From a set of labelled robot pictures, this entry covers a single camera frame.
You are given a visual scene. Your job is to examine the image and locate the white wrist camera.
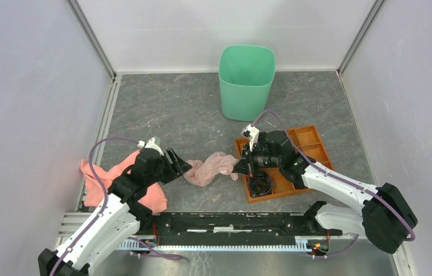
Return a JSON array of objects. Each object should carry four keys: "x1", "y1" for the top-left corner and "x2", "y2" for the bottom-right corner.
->
[
  {"x1": 241, "y1": 124, "x2": 260, "y2": 152},
  {"x1": 137, "y1": 136, "x2": 164, "y2": 156}
]

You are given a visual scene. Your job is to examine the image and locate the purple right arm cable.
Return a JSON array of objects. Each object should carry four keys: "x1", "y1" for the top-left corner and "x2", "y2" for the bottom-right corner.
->
[{"x1": 251, "y1": 109, "x2": 417, "y2": 242}]

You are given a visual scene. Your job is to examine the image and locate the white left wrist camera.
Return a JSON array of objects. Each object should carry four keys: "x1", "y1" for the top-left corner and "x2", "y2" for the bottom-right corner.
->
[{"x1": 137, "y1": 136, "x2": 164, "y2": 156}]

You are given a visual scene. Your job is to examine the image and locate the orange compartment tray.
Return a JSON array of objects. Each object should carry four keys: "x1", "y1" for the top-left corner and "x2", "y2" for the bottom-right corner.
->
[{"x1": 235, "y1": 125, "x2": 333, "y2": 203}]

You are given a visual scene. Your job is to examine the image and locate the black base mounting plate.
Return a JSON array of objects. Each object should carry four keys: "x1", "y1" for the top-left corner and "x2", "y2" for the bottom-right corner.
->
[{"x1": 137, "y1": 212, "x2": 343, "y2": 246}]

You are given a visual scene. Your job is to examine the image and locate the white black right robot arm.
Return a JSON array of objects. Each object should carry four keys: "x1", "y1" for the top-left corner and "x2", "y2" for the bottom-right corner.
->
[{"x1": 233, "y1": 124, "x2": 418, "y2": 254}]

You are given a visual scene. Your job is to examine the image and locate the green plastic trash bin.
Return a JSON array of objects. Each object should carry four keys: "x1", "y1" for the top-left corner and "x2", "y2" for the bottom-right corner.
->
[{"x1": 218, "y1": 45, "x2": 276, "y2": 121}]

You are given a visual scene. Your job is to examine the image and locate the black rolled trash bag front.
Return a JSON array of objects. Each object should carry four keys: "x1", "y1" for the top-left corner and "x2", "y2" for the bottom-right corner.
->
[{"x1": 247, "y1": 171, "x2": 274, "y2": 198}]

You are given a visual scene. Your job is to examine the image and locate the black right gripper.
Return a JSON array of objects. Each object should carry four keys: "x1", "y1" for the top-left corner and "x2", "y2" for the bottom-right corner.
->
[{"x1": 230, "y1": 141, "x2": 282, "y2": 177}]

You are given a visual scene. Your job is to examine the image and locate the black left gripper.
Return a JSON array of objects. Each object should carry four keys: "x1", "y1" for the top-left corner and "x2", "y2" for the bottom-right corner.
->
[{"x1": 146, "y1": 147, "x2": 192, "y2": 185}]

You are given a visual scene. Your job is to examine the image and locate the salmon pink cloth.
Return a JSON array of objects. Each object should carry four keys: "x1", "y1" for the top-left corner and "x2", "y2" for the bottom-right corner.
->
[{"x1": 80, "y1": 150, "x2": 168, "y2": 214}]

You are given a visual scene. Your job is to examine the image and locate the white slotted cable duct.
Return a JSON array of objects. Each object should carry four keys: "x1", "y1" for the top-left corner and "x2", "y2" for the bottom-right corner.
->
[{"x1": 118, "y1": 239, "x2": 310, "y2": 252}]

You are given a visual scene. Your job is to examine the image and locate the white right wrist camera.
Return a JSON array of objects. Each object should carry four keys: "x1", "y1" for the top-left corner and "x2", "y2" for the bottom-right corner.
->
[{"x1": 241, "y1": 124, "x2": 260, "y2": 152}]

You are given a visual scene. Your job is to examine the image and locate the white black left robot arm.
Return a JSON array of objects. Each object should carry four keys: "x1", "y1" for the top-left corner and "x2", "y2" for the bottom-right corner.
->
[{"x1": 38, "y1": 148, "x2": 192, "y2": 275}]

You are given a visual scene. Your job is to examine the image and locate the translucent pink trash bag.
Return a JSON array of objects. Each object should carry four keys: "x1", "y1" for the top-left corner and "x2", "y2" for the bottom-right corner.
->
[{"x1": 183, "y1": 152, "x2": 239, "y2": 187}]

